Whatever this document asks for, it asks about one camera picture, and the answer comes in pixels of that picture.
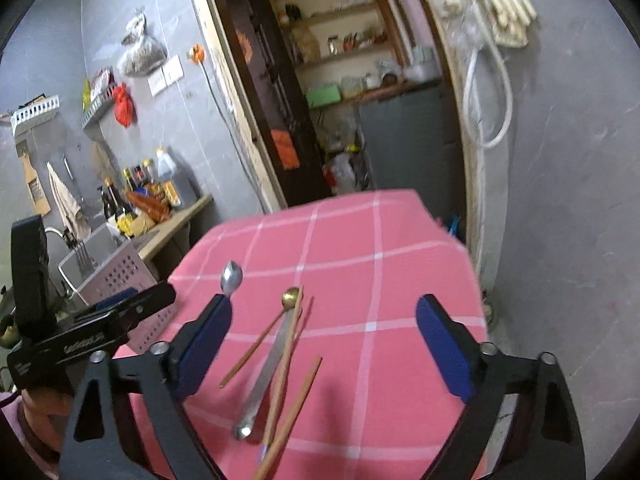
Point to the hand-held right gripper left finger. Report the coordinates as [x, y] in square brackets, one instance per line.
[200, 345]

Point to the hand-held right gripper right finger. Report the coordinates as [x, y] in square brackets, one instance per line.
[445, 345]

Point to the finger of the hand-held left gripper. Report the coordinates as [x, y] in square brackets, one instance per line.
[117, 294]
[150, 302]

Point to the white perforated utensil basket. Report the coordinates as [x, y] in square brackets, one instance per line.
[120, 270]

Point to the steel fork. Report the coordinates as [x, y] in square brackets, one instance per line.
[85, 257]

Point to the oval steel spoon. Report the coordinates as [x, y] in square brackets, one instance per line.
[231, 277]

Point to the plain wooden chopstick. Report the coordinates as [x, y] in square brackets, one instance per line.
[295, 410]

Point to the person's left forearm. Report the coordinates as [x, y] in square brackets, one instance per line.
[20, 435]

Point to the person's left hand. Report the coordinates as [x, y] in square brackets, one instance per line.
[47, 405]

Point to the steel faucet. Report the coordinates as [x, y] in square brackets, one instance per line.
[52, 232]

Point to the beige hanging towel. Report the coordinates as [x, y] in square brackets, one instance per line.
[67, 205]

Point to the beige kitchen counter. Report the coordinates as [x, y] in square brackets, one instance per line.
[170, 227]

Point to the wooden grater board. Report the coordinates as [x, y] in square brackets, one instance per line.
[35, 185]

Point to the black pump bottle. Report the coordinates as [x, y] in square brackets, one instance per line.
[105, 205]

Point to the dark soy sauce bottle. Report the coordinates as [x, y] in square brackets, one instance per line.
[116, 202]

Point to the pink checked tablecloth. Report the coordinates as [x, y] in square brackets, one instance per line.
[375, 285]

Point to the orange snack bag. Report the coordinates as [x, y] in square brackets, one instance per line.
[150, 207]

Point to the hanging steel utensil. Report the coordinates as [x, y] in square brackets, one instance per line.
[69, 167]

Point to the yellow-capped sauce bottle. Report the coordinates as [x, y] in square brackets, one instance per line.
[149, 171]
[129, 180]

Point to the red-capped sauce bottle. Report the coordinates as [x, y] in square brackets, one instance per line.
[140, 174]

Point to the hanging brown brush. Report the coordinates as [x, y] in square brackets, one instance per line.
[102, 155]

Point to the yellow snack packet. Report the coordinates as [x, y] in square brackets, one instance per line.
[87, 92]

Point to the red plastic bag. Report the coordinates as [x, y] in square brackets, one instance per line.
[125, 107]

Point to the grey cabinet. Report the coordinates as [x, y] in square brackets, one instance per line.
[410, 160]

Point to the white plastic jug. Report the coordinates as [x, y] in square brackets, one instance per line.
[342, 172]

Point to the red snack packet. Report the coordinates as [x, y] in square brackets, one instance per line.
[102, 82]

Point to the clear bag of dried goods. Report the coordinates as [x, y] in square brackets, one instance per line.
[142, 55]

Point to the dark wooden door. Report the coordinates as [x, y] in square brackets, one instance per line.
[280, 100]

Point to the orange plug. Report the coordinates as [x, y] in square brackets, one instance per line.
[196, 54]

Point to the green box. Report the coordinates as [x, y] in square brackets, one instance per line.
[324, 96]

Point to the metal bowl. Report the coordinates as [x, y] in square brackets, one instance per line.
[421, 72]

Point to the brown paper bag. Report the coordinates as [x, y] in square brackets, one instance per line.
[307, 42]

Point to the wooden shelf unit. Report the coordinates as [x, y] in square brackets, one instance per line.
[340, 15]

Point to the cream rubber gloves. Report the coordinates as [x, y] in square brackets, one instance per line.
[505, 5]

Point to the white wall rack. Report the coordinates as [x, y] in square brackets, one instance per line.
[35, 110]

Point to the grey wall shelf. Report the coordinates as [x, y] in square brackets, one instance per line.
[97, 114]

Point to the white wall switch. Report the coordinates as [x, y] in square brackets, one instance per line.
[157, 84]

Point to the white wall outlet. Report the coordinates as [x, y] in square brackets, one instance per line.
[173, 70]

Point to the worn wooden door frame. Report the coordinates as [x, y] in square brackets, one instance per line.
[220, 70]

